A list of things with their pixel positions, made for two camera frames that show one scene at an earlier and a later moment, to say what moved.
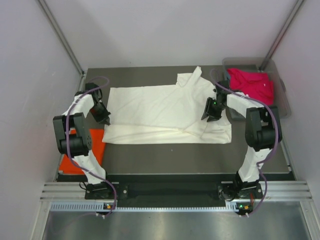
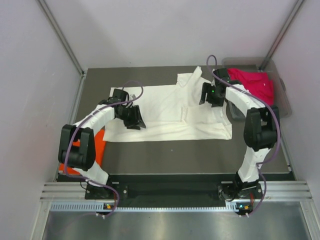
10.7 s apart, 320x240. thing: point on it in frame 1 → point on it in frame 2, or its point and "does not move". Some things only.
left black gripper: (104, 118) → (136, 122)
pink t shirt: (256, 85) does not move
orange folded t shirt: (98, 137) does not move
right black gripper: (209, 112) → (206, 88)
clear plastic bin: (266, 65) does not move
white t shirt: (165, 114) does not move
